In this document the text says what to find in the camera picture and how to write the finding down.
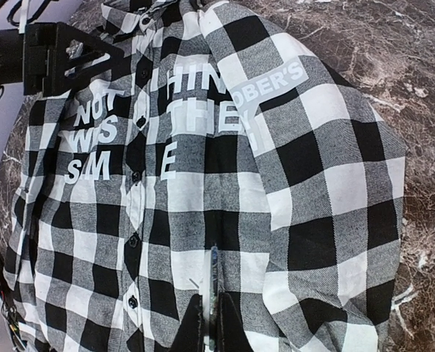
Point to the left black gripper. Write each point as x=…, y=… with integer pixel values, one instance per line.
x=47, y=66

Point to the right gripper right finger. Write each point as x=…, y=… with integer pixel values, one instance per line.
x=230, y=336

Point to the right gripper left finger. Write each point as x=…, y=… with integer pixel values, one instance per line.
x=190, y=335

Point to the white round brooch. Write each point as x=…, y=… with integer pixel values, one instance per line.
x=206, y=309

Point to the black white plaid shirt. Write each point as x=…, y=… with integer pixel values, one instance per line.
x=216, y=128

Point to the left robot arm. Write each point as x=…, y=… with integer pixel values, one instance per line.
x=11, y=56

